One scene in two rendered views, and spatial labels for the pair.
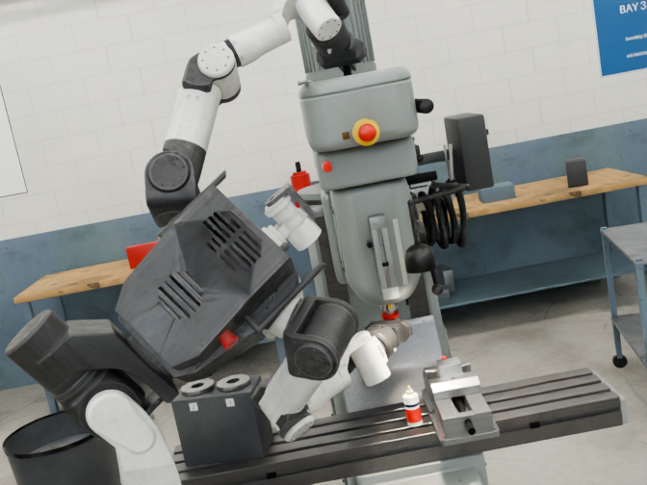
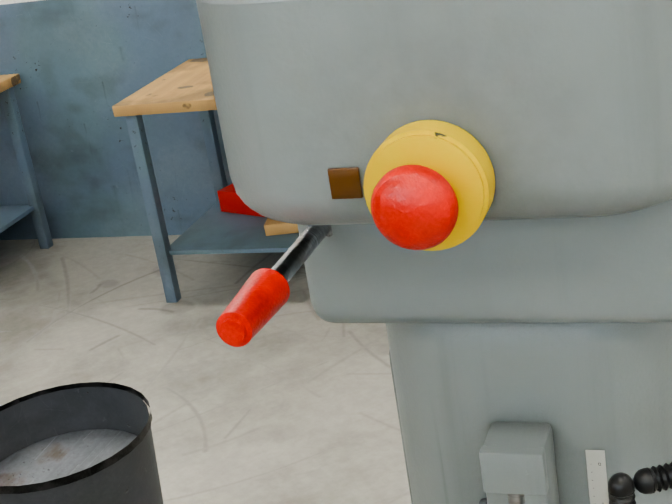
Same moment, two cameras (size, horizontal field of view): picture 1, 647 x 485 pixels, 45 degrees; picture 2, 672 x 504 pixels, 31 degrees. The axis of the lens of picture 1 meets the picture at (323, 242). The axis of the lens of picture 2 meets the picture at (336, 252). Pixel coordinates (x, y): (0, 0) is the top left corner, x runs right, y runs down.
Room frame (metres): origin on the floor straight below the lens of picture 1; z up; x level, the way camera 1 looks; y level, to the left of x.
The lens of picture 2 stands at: (1.26, -0.29, 1.94)
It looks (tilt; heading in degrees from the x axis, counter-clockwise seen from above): 21 degrees down; 22
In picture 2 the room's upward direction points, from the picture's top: 9 degrees counter-clockwise
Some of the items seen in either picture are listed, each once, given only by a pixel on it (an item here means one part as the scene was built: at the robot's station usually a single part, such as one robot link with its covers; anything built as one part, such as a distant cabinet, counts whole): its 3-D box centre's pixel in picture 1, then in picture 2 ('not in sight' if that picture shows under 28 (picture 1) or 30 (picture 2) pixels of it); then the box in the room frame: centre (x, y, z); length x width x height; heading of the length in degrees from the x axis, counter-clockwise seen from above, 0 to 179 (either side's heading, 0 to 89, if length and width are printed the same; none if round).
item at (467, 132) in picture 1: (470, 150); not in sight; (2.31, -0.47, 1.62); 0.20 x 0.09 x 0.21; 0
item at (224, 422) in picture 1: (222, 418); not in sight; (2.01, 0.35, 1.07); 0.22 x 0.12 x 0.20; 80
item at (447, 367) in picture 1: (450, 371); not in sight; (2.01, -0.27, 1.08); 0.06 x 0.05 x 0.06; 89
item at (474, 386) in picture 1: (454, 385); not in sight; (1.96, -0.27, 1.06); 0.12 x 0.06 x 0.04; 89
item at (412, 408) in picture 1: (411, 404); not in sight; (1.97, -0.15, 1.02); 0.04 x 0.04 x 0.11
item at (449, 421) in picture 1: (454, 394); not in sight; (1.98, -0.27, 1.02); 0.35 x 0.15 x 0.11; 179
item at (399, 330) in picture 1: (382, 338); not in sight; (1.93, -0.10, 1.23); 0.13 x 0.12 x 0.10; 68
